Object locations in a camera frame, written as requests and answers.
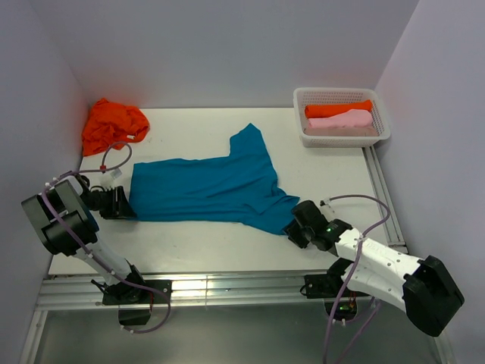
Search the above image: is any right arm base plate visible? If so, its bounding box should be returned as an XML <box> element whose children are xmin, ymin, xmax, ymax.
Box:
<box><xmin>302</xmin><ymin>273</ymin><xmax>372</xmax><ymax>300</ymax></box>

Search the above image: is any rolled orange t shirt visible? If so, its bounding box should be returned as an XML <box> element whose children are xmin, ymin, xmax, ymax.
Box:
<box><xmin>304</xmin><ymin>99</ymin><xmax>373</xmax><ymax>119</ymax></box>

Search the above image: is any aluminium front rail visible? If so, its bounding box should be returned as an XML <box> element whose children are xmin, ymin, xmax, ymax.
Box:
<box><xmin>34</xmin><ymin>270</ymin><xmax>325</xmax><ymax>312</ymax></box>

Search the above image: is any aluminium right rail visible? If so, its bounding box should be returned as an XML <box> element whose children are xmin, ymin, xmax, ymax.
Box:
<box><xmin>362</xmin><ymin>146</ymin><xmax>408</xmax><ymax>253</ymax></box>

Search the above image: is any rolled beige t shirt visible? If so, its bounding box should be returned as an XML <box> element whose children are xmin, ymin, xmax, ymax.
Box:
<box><xmin>303</xmin><ymin>127</ymin><xmax>379</xmax><ymax>137</ymax></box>

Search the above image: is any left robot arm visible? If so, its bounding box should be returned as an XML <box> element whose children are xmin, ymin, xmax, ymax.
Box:
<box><xmin>21</xmin><ymin>174</ymin><xmax>148</xmax><ymax>303</ymax></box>

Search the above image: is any crumpled orange t shirt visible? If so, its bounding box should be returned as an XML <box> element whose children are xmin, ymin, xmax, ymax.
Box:
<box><xmin>81</xmin><ymin>98</ymin><xmax>150</xmax><ymax>157</ymax></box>

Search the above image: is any white plastic basket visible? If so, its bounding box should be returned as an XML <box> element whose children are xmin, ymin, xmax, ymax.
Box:
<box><xmin>293</xmin><ymin>87</ymin><xmax>391</xmax><ymax>148</ymax></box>

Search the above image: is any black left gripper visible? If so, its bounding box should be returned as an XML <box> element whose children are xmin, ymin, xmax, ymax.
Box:
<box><xmin>81</xmin><ymin>186</ymin><xmax>137</xmax><ymax>220</ymax></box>

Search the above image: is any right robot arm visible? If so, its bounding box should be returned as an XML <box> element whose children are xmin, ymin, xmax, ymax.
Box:
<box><xmin>285</xmin><ymin>200</ymin><xmax>465</xmax><ymax>337</ymax></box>

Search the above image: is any blue t shirt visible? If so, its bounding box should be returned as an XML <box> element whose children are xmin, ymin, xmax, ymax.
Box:
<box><xmin>129</xmin><ymin>124</ymin><xmax>299</xmax><ymax>235</ymax></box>

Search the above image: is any rolled pink t shirt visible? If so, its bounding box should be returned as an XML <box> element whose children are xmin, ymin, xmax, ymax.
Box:
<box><xmin>308</xmin><ymin>109</ymin><xmax>373</xmax><ymax>128</ymax></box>

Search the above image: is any aluminium rail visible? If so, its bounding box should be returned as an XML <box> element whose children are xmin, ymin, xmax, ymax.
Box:
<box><xmin>362</xmin><ymin>146</ymin><xmax>408</xmax><ymax>253</ymax></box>
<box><xmin>34</xmin><ymin>270</ymin><xmax>325</xmax><ymax>312</ymax></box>

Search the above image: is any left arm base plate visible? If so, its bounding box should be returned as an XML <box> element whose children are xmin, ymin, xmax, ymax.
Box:
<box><xmin>102</xmin><ymin>279</ymin><xmax>172</xmax><ymax>306</ymax></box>

